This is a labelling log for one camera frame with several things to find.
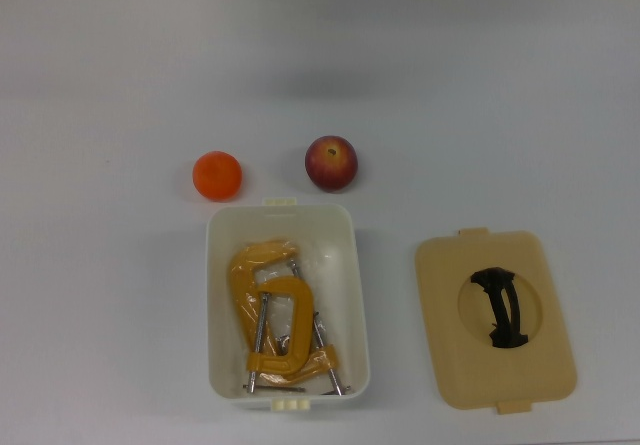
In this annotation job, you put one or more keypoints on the white plastic container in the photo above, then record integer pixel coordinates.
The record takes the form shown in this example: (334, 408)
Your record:
(340, 235)

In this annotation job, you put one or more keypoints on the small yellow C-clamp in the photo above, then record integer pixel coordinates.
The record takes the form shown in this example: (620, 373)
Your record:
(302, 325)

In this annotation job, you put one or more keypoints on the large yellow C-clamp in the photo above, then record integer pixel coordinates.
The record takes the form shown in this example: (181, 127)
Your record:
(240, 275)

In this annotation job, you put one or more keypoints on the beige plastic lid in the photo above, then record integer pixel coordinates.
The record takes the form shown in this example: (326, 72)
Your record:
(450, 290)

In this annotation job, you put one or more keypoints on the orange toy fruit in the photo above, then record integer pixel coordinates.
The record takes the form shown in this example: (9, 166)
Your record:
(217, 175)

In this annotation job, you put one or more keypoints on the red toy apple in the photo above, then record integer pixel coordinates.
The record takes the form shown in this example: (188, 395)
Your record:
(331, 167)

